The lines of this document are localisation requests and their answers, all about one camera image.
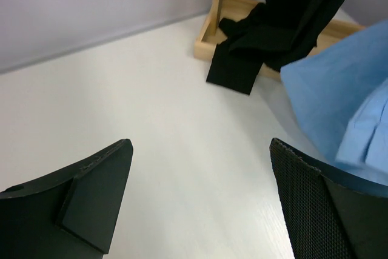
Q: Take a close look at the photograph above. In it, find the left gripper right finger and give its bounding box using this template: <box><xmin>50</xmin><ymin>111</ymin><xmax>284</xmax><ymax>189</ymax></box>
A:
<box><xmin>269</xmin><ymin>138</ymin><xmax>387</xmax><ymax>258</ymax></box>

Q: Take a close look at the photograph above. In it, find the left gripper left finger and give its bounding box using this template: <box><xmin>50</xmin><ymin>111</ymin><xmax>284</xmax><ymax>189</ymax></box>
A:
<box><xmin>1</xmin><ymin>139</ymin><xmax>133</xmax><ymax>258</ymax></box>

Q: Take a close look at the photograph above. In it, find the light blue shirt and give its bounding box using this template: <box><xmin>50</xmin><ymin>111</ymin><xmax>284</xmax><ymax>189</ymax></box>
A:
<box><xmin>281</xmin><ymin>21</ymin><xmax>387</xmax><ymax>185</ymax></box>

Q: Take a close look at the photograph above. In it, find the black shirt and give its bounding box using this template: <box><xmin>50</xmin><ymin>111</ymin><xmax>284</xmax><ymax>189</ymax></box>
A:
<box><xmin>206</xmin><ymin>0</ymin><xmax>345</xmax><ymax>95</ymax></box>

